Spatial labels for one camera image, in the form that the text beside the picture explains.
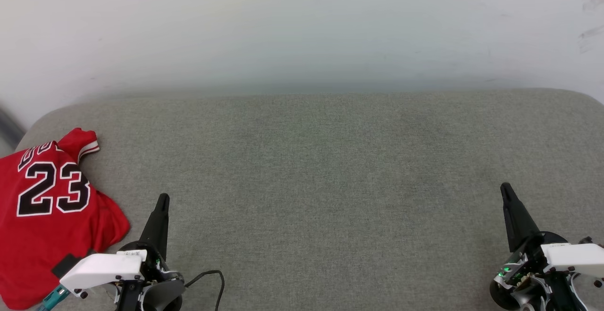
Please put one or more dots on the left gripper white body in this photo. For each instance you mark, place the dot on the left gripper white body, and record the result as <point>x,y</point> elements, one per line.
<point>104,268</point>

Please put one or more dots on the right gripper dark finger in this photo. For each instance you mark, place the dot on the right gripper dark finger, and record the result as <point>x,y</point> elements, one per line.
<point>518,221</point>

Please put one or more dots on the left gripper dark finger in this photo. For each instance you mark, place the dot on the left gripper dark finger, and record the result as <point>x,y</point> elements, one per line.
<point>158,226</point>

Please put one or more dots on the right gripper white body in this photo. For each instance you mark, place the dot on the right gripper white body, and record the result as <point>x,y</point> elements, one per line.
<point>575,256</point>

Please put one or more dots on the red basketball jersey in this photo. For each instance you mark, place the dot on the red basketball jersey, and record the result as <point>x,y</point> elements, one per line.
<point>52,226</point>

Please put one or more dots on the grey fabric sofa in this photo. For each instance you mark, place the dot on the grey fabric sofa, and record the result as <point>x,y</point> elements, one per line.
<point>330,169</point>

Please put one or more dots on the left black wrist camera box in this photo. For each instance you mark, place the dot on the left black wrist camera box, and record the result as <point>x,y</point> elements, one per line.
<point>66,266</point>

